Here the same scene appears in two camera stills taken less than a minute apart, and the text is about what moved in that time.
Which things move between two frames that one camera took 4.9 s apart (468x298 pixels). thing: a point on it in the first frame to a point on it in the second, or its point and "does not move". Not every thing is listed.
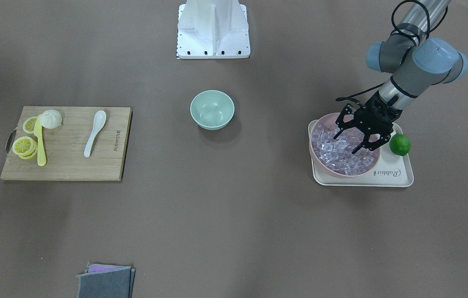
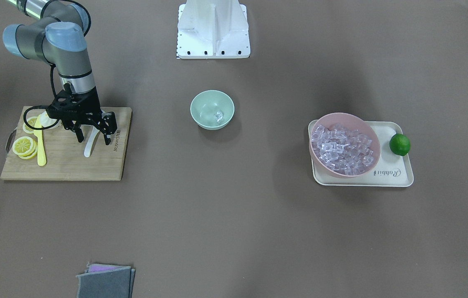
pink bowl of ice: (335, 156) does not move
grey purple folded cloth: (105, 281) does not move
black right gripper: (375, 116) to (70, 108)
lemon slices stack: (25, 147) does not move
